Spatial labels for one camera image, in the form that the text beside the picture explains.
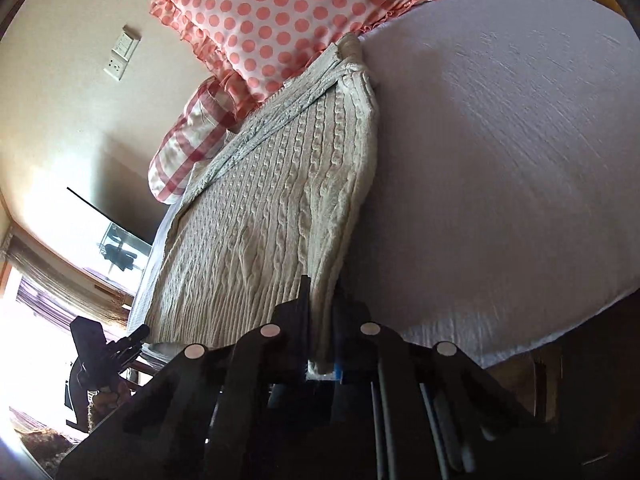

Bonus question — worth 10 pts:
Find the lilac textured bedspread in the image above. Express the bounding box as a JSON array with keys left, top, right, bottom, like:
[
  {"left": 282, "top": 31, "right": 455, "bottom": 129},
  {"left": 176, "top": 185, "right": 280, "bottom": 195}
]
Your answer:
[{"left": 124, "top": 0, "right": 640, "bottom": 371}]

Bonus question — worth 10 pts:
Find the pink polka dot pillow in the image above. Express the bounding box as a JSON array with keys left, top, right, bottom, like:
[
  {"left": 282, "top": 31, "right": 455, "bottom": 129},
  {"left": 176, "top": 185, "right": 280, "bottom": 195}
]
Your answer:
[{"left": 150, "top": 0, "right": 433, "bottom": 118}]

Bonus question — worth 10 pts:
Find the red checked bolster pillow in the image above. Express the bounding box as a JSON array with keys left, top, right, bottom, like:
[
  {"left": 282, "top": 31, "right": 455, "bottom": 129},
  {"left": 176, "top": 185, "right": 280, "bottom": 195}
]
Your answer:
[{"left": 148, "top": 77, "right": 238, "bottom": 204}]

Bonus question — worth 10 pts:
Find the white light switch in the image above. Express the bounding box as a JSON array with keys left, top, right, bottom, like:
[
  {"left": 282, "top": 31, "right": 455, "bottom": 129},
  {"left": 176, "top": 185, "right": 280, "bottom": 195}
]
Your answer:
[{"left": 112, "top": 26, "right": 140, "bottom": 62}]

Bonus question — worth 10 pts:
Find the white wall socket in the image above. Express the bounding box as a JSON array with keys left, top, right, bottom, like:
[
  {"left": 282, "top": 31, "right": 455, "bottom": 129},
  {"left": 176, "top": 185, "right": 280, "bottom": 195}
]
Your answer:
[{"left": 103, "top": 54, "right": 128, "bottom": 81}]

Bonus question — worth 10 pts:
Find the person's left hand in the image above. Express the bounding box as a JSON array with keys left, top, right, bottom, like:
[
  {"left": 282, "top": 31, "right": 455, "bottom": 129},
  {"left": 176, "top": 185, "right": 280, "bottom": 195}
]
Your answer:
[{"left": 88, "top": 379, "right": 131, "bottom": 431}]

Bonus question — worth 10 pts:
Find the beige cable-knit sweater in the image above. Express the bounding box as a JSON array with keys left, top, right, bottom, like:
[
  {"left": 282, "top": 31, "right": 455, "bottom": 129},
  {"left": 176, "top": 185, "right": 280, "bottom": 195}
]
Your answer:
[{"left": 129, "top": 35, "right": 378, "bottom": 369}]

